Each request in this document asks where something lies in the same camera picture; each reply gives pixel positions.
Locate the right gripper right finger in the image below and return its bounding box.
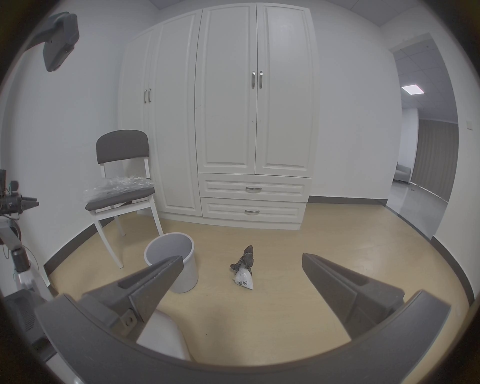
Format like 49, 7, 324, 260
302, 253, 406, 341

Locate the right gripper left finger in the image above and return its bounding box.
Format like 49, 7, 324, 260
80, 255, 185, 340

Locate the clear plastic bag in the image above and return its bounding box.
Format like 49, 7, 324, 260
83, 175, 155, 203

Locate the white trash bin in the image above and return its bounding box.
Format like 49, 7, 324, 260
144, 232, 199, 294

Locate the crumpled black plastic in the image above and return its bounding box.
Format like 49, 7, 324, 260
229, 245, 255, 274

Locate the white printed wrapper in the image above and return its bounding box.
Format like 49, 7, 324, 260
232, 267, 254, 290

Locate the white chair with grey cushions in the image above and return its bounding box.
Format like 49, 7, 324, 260
84, 130, 164, 269

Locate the grey curtain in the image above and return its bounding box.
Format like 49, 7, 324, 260
411, 118, 459, 203

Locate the white wardrobe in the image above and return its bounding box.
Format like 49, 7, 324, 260
117, 3, 320, 231

